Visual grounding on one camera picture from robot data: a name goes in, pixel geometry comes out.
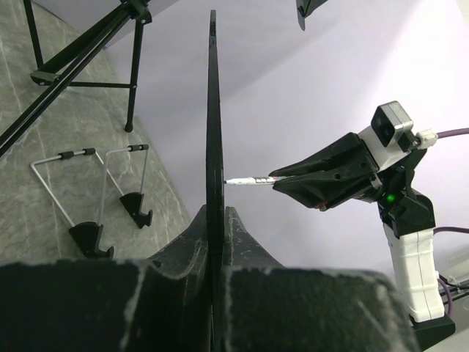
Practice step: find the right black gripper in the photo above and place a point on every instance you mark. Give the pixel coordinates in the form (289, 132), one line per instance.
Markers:
(341, 171)

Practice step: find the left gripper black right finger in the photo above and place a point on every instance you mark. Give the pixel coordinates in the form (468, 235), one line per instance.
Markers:
(267, 307)

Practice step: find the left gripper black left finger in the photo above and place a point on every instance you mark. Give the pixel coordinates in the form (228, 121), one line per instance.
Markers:
(161, 303)

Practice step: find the white blue whiteboard marker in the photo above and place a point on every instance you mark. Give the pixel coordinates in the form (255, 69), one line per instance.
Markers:
(252, 181)

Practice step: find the black whiteboard easel stand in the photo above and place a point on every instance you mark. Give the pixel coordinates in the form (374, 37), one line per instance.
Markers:
(76, 182)

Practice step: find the black perforated music stand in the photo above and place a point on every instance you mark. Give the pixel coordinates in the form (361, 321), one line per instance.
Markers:
(59, 72)

